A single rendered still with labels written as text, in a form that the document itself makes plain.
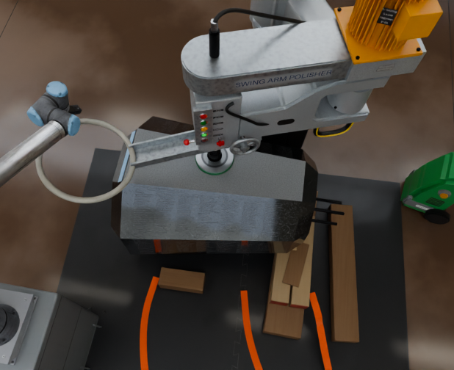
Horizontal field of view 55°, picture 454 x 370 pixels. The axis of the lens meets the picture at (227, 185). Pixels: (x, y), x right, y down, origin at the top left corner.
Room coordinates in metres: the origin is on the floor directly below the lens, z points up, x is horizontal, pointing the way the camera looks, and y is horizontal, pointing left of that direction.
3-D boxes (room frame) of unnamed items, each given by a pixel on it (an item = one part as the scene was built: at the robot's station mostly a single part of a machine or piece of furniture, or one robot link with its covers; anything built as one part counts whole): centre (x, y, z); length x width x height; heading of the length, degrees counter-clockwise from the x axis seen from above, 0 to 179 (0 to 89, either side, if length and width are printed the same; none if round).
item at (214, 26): (1.15, 0.08, 1.82); 0.04 x 0.04 x 0.17
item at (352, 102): (1.31, -0.56, 1.39); 0.19 x 0.19 x 0.20
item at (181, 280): (0.61, 0.26, 0.07); 0.30 x 0.12 x 0.12; 85
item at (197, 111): (1.03, 0.12, 1.41); 0.08 x 0.03 x 0.28; 104
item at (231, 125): (1.17, 0.00, 1.36); 0.36 x 0.22 x 0.45; 104
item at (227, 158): (1.15, 0.08, 0.89); 0.21 x 0.21 x 0.01
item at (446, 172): (1.36, -1.52, 0.43); 0.35 x 0.35 x 0.87; 72
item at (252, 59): (1.23, -0.26, 1.66); 0.96 x 0.25 x 0.17; 104
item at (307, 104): (1.23, -0.30, 1.35); 0.74 x 0.23 x 0.49; 104
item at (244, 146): (1.06, -0.07, 1.24); 0.15 x 0.10 x 0.15; 104
